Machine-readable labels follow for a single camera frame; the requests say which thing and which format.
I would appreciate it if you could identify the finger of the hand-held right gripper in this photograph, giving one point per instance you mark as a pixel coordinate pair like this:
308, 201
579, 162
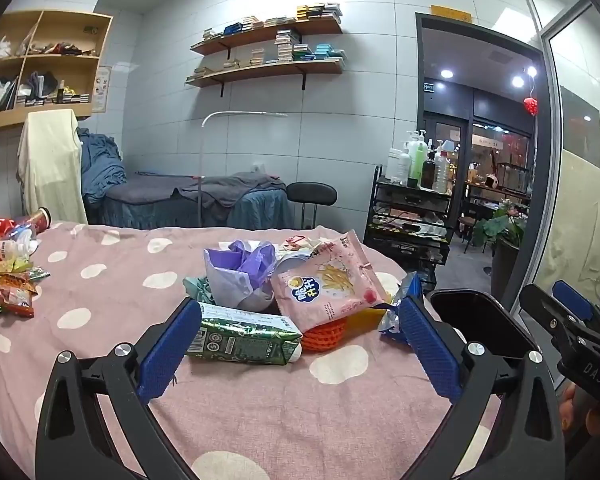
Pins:
545, 310
572, 300

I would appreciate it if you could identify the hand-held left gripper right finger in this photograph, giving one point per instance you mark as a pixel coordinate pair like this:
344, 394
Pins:
425, 342

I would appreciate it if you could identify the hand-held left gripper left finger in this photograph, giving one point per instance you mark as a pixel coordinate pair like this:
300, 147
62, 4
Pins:
170, 350

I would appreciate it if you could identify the blue foil wrapper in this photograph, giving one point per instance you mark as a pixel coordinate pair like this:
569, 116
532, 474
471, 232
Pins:
406, 287

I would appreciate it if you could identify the black trash bin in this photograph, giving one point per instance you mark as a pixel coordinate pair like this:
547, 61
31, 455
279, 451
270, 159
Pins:
480, 315

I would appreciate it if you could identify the teal wrapper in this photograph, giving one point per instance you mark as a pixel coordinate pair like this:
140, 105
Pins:
197, 287

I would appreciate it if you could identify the green drink carton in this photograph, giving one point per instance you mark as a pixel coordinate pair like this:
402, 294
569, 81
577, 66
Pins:
240, 340

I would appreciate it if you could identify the orange foam net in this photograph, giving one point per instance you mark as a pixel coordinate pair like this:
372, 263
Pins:
322, 337

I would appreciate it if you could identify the pink snack bag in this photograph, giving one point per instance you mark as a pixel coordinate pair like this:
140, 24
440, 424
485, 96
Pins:
325, 290

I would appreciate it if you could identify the purple plastic bag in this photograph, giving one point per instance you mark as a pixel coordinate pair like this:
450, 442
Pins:
245, 265

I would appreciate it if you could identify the person's right hand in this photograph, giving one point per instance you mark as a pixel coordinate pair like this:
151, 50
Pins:
569, 410

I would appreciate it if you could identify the dark plant pot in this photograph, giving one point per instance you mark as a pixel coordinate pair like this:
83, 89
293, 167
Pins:
505, 270

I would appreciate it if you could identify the pink polka dot blanket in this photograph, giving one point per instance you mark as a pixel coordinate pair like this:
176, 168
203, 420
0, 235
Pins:
240, 410

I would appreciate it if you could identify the green potted plant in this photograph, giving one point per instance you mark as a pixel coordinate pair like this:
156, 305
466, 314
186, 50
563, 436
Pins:
500, 225

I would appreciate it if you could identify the black mesh cart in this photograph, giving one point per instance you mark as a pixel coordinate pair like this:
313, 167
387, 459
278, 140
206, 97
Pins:
405, 240

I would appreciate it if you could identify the massage bed blue skirt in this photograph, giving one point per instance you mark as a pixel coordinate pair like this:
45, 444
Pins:
150, 210

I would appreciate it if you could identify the dark brown bottle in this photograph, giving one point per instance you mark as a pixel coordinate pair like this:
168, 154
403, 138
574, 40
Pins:
428, 172

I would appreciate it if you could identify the large clear bottle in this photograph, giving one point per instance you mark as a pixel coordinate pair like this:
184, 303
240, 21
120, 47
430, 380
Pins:
442, 172

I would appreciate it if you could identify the pile of snack packets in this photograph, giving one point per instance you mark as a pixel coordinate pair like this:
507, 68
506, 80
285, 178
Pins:
10, 287

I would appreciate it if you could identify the grey blanket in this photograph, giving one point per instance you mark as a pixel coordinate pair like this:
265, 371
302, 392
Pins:
230, 187

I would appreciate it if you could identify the white pump bottle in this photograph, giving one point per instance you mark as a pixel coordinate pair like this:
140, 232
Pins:
397, 165

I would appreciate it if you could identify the green pump bottle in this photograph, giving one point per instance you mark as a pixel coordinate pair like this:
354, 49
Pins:
417, 160

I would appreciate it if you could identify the white floor lamp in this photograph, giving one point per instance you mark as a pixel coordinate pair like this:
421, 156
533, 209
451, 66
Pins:
201, 170

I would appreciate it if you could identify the black round stool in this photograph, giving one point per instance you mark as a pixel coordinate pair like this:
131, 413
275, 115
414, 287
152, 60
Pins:
311, 192

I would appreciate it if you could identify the blue blanket pile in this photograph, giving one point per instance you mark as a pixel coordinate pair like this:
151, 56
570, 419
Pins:
100, 165

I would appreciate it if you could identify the red hanging ornament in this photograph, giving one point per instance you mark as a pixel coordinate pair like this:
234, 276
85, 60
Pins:
531, 105

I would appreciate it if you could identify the cream towel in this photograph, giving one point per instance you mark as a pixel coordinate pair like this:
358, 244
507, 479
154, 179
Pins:
50, 170

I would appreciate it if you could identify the stack of flat boxes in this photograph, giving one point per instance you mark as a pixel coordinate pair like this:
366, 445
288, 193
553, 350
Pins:
60, 99

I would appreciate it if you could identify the yellow door sign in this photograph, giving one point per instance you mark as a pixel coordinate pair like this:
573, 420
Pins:
450, 13

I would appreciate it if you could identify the wooden cubby shelf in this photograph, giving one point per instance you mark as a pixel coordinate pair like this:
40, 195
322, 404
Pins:
65, 20

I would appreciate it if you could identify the row of small boxes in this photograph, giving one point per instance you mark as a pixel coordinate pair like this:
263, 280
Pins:
280, 21

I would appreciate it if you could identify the wall poster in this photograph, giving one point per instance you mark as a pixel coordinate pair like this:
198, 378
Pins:
101, 90

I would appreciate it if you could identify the wooden wall shelf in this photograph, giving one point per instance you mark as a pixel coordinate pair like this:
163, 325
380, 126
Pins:
260, 36
260, 71

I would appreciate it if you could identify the wall shelves with books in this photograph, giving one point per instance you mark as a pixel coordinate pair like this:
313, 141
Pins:
285, 47

